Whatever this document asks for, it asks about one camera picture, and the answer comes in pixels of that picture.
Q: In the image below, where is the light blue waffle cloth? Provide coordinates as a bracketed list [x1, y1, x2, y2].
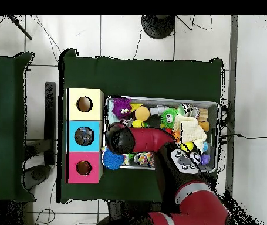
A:
[107, 100, 116, 122]

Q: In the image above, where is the blue spiky ball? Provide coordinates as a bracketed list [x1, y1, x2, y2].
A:
[102, 147, 125, 171]

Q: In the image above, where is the cream waffle cloth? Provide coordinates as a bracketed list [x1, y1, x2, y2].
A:
[172, 115, 207, 154]

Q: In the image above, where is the wooden three-hole box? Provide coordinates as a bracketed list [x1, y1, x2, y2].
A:
[66, 88, 105, 184]

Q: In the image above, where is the shallow mesh bin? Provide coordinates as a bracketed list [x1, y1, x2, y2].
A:
[102, 94, 220, 173]

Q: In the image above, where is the orange foam disc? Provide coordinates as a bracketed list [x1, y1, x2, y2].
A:
[134, 105, 151, 122]

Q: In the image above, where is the purple spiky ball with eyes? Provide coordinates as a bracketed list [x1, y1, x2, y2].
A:
[111, 97, 133, 120]

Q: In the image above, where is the green spiky ball with eyes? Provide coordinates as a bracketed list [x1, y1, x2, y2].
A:
[160, 107, 178, 129]

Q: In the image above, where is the dark green tablecloth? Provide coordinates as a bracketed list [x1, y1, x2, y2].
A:
[56, 48, 224, 204]

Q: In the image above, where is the wooden block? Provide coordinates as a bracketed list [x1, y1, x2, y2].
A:
[197, 108, 209, 122]

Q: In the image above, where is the orange plush toy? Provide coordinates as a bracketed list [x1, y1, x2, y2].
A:
[198, 120, 211, 132]

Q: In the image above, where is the purple toy block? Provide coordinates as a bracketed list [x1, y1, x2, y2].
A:
[200, 154, 211, 166]

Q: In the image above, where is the black upright panel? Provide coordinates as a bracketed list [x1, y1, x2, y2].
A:
[44, 81, 57, 166]

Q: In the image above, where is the black round stand base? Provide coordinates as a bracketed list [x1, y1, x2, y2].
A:
[141, 15, 176, 40]

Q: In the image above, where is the grey stand foot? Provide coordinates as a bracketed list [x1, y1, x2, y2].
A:
[22, 164, 52, 191]

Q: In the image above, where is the green cloth side table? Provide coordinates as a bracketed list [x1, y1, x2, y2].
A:
[0, 52, 36, 203]

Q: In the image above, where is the black rod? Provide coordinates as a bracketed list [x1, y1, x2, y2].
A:
[7, 15, 33, 40]

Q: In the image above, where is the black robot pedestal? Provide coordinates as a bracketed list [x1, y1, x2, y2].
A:
[107, 200, 165, 222]

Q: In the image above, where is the long black cable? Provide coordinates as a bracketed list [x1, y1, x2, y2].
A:
[218, 132, 267, 142]

